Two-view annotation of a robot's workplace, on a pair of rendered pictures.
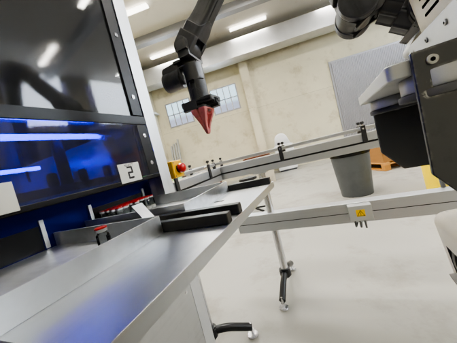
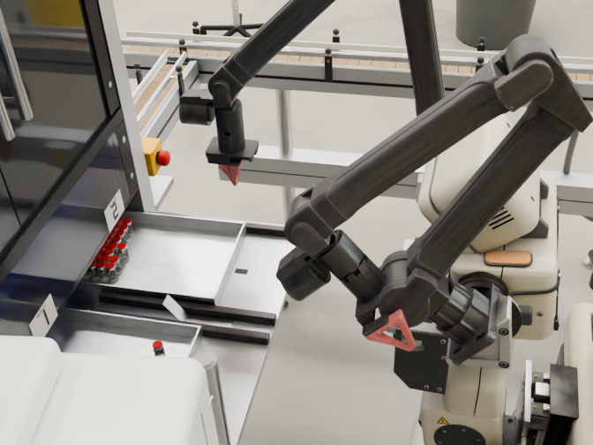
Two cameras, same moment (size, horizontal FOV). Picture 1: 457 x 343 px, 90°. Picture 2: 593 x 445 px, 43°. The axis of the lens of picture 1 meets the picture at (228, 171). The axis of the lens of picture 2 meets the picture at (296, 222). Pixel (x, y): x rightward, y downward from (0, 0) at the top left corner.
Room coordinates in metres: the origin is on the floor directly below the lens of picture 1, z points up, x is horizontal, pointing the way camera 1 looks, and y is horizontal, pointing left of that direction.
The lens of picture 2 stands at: (-0.66, 0.11, 2.06)
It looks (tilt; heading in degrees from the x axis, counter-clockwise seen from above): 39 degrees down; 351
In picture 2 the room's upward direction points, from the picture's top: 3 degrees counter-clockwise
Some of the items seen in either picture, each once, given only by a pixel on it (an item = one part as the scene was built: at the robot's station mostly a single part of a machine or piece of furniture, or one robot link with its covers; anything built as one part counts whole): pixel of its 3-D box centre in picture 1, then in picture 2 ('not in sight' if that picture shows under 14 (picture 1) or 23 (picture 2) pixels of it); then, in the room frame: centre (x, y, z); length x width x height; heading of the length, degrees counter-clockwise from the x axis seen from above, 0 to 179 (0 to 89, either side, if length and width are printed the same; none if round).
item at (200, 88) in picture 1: (198, 94); (231, 139); (0.69, 0.03, 1.19); 0.10 x 0.07 x 0.07; 67
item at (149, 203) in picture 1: (134, 207); (116, 248); (0.74, 0.32, 0.90); 0.18 x 0.02 x 0.05; 157
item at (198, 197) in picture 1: (162, 205); (161, 256); (0.69, 0.22, 0.90); 0.34 x 0.26 x 0.04; 67
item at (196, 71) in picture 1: (192, 74); (226, 114); (0.69, 0.03, 1.25); 0.07 x 0.06 x 0.07; 67
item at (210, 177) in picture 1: (185, 180); (139, 117); (1.29, 0.25, 0.92); 0.69 x 0.15 x 0.16; 156
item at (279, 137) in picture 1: (284, 152); not in sight; (8.13, -2.12, 0.66); 0.68 x 0.60 x 1.33; 79
